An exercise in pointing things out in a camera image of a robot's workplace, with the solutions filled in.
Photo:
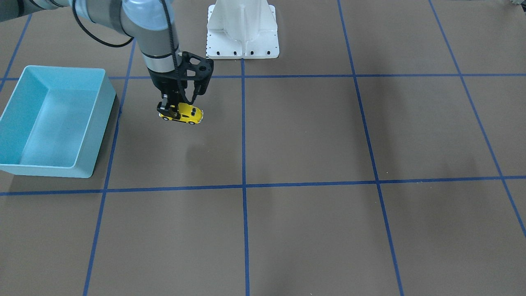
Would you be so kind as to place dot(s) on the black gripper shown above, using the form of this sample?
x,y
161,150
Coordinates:
x,y
161,84

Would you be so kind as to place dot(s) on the yellow beetle toy car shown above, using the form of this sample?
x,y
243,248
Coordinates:
x,y
182,112

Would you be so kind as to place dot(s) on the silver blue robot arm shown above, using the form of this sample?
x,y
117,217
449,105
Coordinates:
x,y
150,23

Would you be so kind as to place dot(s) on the light blue plastic bin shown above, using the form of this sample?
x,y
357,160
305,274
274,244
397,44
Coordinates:
x,y
54,122

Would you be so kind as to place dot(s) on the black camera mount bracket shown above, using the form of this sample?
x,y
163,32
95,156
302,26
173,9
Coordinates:
x,y
197,69

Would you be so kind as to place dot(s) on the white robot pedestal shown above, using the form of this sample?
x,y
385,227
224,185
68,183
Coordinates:
x,y
242,29

